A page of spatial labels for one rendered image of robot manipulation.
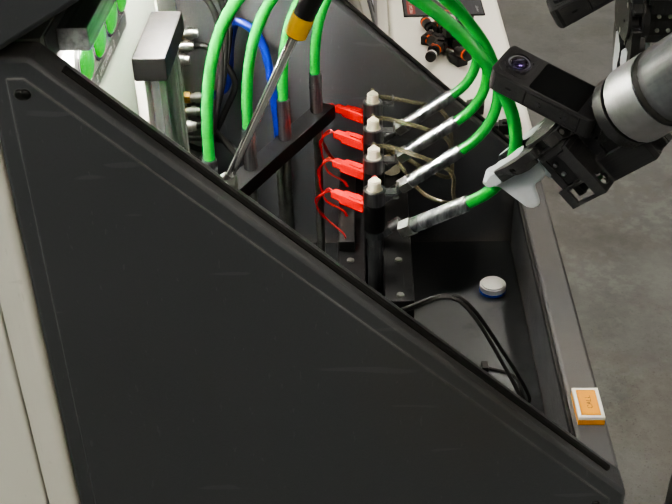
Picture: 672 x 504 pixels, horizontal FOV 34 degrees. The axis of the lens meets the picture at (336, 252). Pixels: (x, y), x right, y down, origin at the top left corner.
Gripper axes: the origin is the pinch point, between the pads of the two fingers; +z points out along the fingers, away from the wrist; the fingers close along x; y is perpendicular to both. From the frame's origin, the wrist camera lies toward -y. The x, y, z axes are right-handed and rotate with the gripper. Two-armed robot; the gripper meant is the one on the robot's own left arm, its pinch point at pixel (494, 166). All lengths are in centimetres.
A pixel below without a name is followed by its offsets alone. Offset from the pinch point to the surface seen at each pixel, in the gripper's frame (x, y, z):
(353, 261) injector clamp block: -1.0, 0.5, 32.9
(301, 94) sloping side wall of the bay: 19, -20, 43
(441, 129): 17.9, -3.9, 24.0
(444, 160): 11.4, -1.4, 19.9
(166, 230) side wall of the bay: -33.9, -19.2, -1.8
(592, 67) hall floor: 243, 47, 206
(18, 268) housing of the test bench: -43, -26, 8
